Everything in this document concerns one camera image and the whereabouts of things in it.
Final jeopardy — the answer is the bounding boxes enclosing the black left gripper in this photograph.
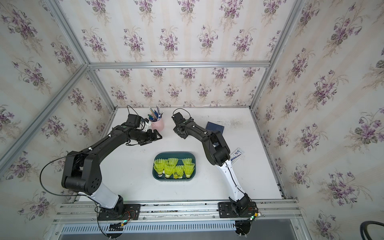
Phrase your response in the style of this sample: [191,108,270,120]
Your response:
[132,128,164,146]

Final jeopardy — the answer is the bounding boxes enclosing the yellow shuttlecock five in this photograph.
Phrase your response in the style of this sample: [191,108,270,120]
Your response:
[154,159,168,177]

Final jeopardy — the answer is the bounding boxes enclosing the yellow shuttlecock eight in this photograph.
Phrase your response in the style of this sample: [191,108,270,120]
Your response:
[182,158,193,165]

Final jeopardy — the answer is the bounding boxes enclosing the yellow shuttlecock seven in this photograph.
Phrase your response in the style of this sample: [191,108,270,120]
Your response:
[167,158,179,166]

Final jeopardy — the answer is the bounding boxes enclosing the teal plastic storage box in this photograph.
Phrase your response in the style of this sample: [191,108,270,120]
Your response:
[152,152,197,182]

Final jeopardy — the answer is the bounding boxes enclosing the yellow shuttlecock twelve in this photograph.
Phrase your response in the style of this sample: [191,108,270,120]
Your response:
[183,163,195,179]

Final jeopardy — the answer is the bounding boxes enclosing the yellow shuttlecock nine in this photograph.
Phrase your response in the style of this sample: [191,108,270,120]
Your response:
[164,163,175,179]

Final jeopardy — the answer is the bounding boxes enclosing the yellow shuttlecock four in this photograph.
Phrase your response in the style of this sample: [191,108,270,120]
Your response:
[173,165,184,179]

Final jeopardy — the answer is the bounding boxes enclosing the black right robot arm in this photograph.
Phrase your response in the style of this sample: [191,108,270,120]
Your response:
[172,115,252,212]

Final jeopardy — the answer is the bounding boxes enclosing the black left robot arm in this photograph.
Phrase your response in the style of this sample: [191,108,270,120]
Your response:
[61,125,162,212]

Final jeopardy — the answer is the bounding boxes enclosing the pink pen cup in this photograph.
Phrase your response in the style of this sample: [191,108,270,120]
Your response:
[151,119,165,132]

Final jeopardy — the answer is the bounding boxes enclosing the pens in cup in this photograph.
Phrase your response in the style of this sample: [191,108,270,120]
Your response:
[148,106,163,122]

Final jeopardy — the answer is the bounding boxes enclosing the blue book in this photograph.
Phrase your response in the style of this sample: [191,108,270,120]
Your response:
[206,122,225,134]

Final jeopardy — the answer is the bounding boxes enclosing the red blue white packet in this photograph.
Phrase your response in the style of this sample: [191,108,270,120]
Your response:
[230,148,245,164]

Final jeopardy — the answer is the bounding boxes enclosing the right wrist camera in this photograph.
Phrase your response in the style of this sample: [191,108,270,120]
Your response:
[172,112,187,127]

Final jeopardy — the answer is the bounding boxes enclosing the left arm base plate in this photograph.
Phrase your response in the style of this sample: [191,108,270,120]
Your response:
[97,204,141,221]

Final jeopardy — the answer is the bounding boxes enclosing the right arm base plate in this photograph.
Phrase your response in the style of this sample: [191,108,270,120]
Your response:
[218,200,259,218]

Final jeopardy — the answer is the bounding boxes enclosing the aluminium front rail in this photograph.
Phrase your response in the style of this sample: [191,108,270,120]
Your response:
[53,199,303,224]

